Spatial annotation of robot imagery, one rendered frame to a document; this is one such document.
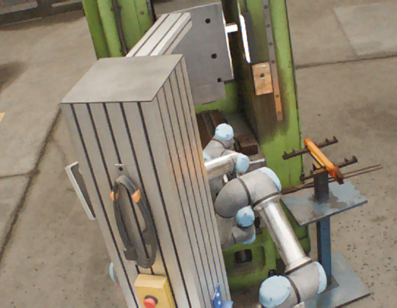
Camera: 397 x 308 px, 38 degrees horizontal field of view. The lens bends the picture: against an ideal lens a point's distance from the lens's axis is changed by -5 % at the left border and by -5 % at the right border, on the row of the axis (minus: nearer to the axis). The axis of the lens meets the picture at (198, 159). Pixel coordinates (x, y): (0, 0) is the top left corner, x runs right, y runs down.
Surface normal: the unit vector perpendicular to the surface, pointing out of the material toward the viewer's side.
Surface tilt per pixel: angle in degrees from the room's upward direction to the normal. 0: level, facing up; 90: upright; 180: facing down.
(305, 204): 0
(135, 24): 90
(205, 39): 90
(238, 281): 89
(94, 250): 0
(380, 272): 0
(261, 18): 90
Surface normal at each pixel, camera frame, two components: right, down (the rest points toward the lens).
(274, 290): -0.28, -0.77
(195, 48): 0.16, 0.52
